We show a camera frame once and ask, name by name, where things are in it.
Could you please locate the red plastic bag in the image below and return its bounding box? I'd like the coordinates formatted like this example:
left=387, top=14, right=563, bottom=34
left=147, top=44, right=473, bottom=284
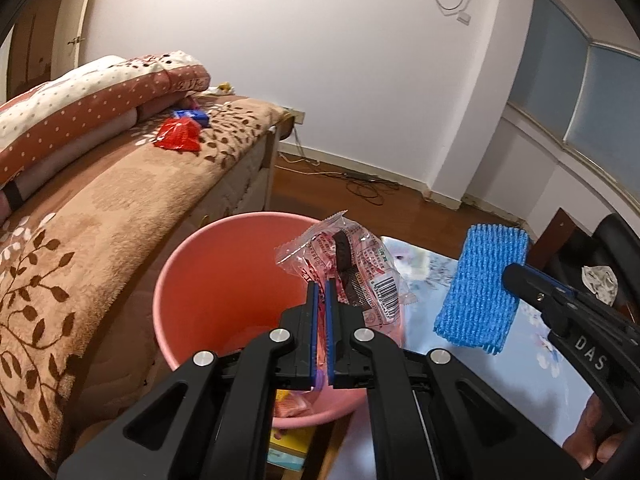
left=152, top=116, right=201, bottom=152

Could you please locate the colourful cardboard box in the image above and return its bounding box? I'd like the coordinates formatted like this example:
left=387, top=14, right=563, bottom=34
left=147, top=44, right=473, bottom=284
left=267, top=427, right=321, bottom=471

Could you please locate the quilted mattress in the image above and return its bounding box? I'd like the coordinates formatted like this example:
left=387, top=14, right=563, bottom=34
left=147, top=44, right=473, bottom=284
left=200, top=135, right=273, bottom=231

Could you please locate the black strap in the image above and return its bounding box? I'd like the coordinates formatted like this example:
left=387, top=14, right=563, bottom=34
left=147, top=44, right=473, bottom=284
left=2, top=180, right=26, bottom=211

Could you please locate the light blue floral cloth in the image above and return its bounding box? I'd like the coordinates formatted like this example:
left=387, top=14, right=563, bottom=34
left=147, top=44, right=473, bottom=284
left=345, top=237, right=626, bottom=480

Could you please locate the bed with brown blanket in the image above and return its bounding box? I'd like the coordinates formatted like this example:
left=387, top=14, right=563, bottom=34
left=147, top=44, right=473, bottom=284
left=0, top=94, right=293, bottom=476

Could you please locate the polka-dot quilt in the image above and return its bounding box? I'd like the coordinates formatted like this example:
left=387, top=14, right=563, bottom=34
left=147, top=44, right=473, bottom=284
left=0, top=51, right=211, bottom=211

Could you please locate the blue snack packet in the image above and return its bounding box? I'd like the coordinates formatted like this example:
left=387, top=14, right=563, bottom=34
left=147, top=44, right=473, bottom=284
left=172, top=108, right=211, bottom=126

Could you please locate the bed frame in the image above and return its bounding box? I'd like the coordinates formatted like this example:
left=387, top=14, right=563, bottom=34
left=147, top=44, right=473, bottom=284
left=260, top=110, right=293, bottom=211

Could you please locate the pink plastic bucket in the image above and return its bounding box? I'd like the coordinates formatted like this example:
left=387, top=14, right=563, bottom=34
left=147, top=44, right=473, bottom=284
left=152, top=212, right=408, bottom=429

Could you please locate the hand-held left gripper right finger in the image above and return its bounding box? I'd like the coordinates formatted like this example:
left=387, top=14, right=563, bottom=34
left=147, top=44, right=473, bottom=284
left=325, top=280, right=585, bottom=480

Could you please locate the orange and white plastic bag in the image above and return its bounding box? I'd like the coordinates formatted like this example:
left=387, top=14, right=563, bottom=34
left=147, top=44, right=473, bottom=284
left=275, top=392, right=316, bottom=418

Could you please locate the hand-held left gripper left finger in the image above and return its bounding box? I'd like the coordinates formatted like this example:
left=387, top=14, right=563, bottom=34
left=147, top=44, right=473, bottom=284
left=56, top=280, right=321, bottom=480

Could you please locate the black floor cable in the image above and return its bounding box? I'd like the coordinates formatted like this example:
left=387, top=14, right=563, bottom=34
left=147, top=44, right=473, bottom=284
left=295, top=127, right=401, bottom=206

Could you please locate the frosted window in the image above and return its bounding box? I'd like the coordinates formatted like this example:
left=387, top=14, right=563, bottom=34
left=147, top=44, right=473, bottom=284
left=505, top=0, right=640, bottom=186

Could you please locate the wooden door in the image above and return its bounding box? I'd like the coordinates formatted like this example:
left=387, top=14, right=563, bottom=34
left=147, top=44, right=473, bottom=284
left=7, top=0, right=86, bottom=101

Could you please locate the black leather armchair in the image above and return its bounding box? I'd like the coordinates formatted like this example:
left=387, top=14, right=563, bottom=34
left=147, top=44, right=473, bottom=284
left=525, top=207, right=640, bottom=326

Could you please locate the person's right hand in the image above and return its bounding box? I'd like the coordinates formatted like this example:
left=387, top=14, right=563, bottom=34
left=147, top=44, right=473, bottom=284
left=562, top=395, right=633, bottom=471

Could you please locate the blue foam net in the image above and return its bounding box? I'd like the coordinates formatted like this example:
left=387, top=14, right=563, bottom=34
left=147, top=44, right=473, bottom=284
left=432, top=223, right=531, bottom=356

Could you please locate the clear plastic snack wrapper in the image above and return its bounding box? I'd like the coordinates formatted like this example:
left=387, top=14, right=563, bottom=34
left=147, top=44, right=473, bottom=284
left=274, top=210, right=418, bottom=348

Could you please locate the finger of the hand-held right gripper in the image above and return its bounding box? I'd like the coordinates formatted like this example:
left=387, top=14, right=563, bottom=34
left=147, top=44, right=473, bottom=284
left=501, top=262, right=568, bottom=333
left=522, top=265, right=590, bottom=306

